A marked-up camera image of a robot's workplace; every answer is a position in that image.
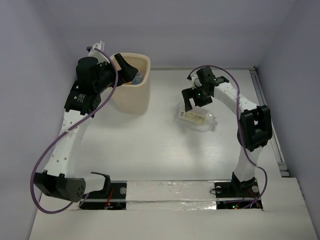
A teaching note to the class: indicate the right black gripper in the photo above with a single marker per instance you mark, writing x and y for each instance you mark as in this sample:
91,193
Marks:
190,93

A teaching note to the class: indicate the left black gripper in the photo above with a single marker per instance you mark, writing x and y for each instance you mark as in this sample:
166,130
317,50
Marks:
120,69

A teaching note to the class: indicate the blue label bottle blue cap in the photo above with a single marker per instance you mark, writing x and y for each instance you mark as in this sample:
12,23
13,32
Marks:
139,77

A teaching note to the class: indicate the large clear square bottle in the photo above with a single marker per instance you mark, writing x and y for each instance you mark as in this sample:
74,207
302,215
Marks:
198,118

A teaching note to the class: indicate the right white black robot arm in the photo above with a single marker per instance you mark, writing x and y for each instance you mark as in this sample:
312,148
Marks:
254,125

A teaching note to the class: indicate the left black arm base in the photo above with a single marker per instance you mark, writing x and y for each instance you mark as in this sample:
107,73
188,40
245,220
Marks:
111,197

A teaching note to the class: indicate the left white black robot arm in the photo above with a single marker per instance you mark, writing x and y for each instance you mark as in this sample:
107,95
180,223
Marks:
94,74

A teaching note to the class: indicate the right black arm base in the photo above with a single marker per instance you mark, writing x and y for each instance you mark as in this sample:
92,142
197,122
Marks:
236,194

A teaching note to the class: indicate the cream plastic waste bin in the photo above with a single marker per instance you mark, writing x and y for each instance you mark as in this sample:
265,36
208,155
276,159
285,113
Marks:
134,98

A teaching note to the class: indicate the shiny tape strip front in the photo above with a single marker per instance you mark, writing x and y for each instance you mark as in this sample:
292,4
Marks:
178,195

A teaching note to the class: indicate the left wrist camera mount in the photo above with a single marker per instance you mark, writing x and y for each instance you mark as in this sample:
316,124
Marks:
96,48

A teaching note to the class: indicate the aluminium rail right edge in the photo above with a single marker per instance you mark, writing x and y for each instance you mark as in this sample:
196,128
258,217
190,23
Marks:
284,171

